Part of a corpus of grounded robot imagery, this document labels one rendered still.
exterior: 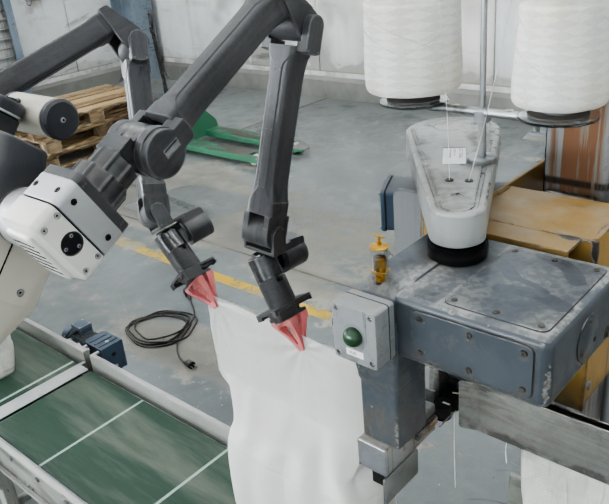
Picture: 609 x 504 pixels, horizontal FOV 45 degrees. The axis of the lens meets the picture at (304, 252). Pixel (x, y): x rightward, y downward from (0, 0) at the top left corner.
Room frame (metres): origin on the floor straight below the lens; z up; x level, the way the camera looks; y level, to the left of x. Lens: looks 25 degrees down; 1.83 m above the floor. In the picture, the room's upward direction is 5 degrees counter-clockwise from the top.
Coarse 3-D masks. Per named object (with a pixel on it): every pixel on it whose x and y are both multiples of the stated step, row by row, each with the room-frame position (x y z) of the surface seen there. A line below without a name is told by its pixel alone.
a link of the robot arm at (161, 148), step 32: (256, 0) 1.28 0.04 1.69; (288, 0) 1.29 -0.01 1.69; (224, 32) 1.23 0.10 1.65; (256, 32) 1.25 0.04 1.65; (288, 32) 1.33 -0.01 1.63; (192, 64) 1.19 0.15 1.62; (224, 64) 1.19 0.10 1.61; (192, 96) 1.14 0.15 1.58; (160, 128) 1.06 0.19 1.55; (192, 128) 1.13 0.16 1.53; (160, 160) 1.05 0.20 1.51
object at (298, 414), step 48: (240, 336) 1.36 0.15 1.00; (240, 384) 1.37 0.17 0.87; (288, 384) 1.25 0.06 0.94; (336, 384) 1.15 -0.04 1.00; (240, 432) 1.28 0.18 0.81; (288, 432) 1.22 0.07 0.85; (336, 432) 1.16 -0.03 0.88; (240, 480) 1.27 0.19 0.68; (288, 480) 1.17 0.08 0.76; (336, 480) 1.10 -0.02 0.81
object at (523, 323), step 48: (384, 288) 0.92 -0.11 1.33; (432, 288) 0.89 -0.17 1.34; (480, 288) 0.87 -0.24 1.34; (528, 288) 0.86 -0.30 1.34; (576, 288) 0.85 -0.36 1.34; (432, 336) 0.84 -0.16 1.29; (480, 336) 0.79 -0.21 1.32; (528, 336) 0.75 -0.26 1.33; (576, 336) 0.78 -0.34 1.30; (384, 384) 0.89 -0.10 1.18; (480, 384) 0.79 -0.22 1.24; (528, 384) 0.74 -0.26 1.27; (384, 432) 0.89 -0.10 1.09
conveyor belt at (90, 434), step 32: (96, 384) 2.16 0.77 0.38; (32, 416) 2.00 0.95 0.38; (64, 416) 1.99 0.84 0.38; (96, 416) 1.97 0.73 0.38; (128, 416) 1.95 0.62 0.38; (160, 416) 1.94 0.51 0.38; (32, 448) 1.84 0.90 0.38; (64, 448) 1.82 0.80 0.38; (96, 448) 1.81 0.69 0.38; (128, 448) 1.79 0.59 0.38; (160, 448) 1.78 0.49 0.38; (192, 448) 1.76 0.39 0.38; (224, 448) 1.75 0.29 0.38; (64, 480) 1.68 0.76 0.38; (96, 480) 1.66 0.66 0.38; (128, 480) 1.65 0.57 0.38; (160, 480) 1.64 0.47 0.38; (192, 480) 1.63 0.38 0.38; (224, 480) 1.61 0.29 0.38
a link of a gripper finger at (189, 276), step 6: (192, 270) 1.42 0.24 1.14; (198, 270) 1.43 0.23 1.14; (204, 270) 1.43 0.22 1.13; (210, 270) 1.44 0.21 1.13; (186, 276) 1.40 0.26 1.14; (192, 276) 1.41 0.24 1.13; (204, 276) 1.44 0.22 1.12; (210, 276) 1.43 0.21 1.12; (186, 282) 1.40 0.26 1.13; (210, 282) 1.42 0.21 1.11; (210, 288) 1.42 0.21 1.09; (204, 294) 1.44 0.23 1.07; (216, 294) 1.42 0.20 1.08
